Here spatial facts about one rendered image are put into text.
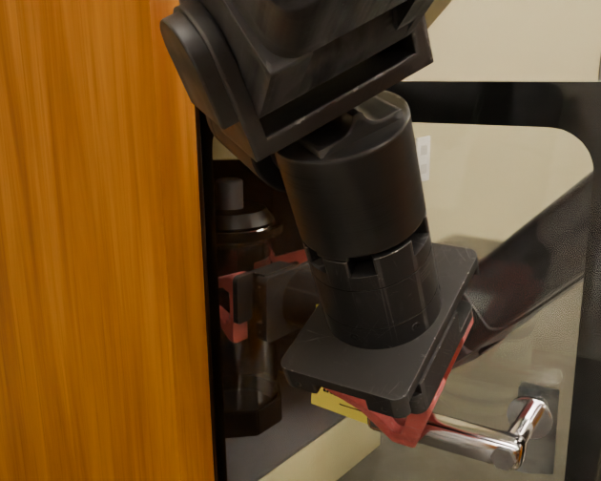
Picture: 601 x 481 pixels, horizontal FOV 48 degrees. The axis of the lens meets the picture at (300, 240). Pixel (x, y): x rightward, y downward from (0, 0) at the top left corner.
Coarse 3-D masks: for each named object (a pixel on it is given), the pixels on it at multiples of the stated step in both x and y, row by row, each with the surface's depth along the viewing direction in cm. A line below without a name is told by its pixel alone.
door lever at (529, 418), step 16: (528, 400) 39; (432, 416) 38; (448, 416) 38; (512, 416) 40; (528, 416) 38; (544, 416) 39; (432, 432) 38; (448, 432) 37; (464, 432) 37; (480, 432) 36; (496, 432) 36; (512, 432) 37; (528, 432) 37; (544, 432) 39; (448, 448) 37; (464, 448) 37; (480, 448) 36; (496, 448) 36; (512, 448) 35; (496, 464) 36; (512, 464) 35
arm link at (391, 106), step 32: (384, 96) 28; (320, 128) 27; (352, 128) 26; (384, 128) 26; (288, 160) 26; (320, 160) 25; (352, 160) 25; (384, 160) 26; (416, 160) 28; (288, 192) 28; (320, 192) 26; (352, 192) 26; (384, 192) 26; (416, 192) 28; (320, 224) 28; (352, 224) 27; (384, 224) 27; (416, 224) 28; (320, 256) 29; (352, 256) 28
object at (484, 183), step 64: (448, 128) 38; (512, 128) 37; (576, 128) 35; (256, 192) 47; (448, 192) 39; (512, 192) 37; (576, 192) 35; (256, 256) 48; (512, 256) 38; (576, 256) 36; (256, 320) 50; (512, 320) 39; (576, 320) 37; (256, 384) 51; (448, 384) 42; (512, 384) 40; (576, 384) 38; (256, 448) 52; (320, 448) 49; (384, 448) 46; (576, 448) 38
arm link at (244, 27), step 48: (240, 0) 19; (288, 0) 17; (336, 0) 17; (384, 0) 20; (432, 0) 23; (240, 48) 21; (288, 48) 19; (336, 48) 23; (384, 48) 25; (288, 96) 23
